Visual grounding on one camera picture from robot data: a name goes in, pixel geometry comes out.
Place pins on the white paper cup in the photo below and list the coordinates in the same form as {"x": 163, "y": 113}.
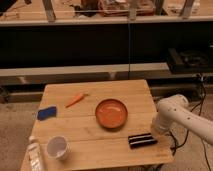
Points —
{"x": 57, "y": 148}

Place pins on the blue sponge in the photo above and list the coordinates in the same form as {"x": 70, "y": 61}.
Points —
{"x": 47, "y": 113}

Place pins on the orange toy carrot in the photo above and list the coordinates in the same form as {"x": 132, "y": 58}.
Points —
{"x": 76, "y": 99}

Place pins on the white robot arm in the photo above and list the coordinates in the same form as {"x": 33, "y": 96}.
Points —
{"x": 174, "y": 109}

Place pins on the orange round plate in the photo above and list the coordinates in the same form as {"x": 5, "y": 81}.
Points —
{"x": 111, "y": 114}

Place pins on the black box on shelf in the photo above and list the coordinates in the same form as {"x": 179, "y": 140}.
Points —
{"x": 190, "y": 61}

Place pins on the clear plastic bottle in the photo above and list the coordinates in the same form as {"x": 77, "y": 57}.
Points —
{"x": 35, "y": 155}

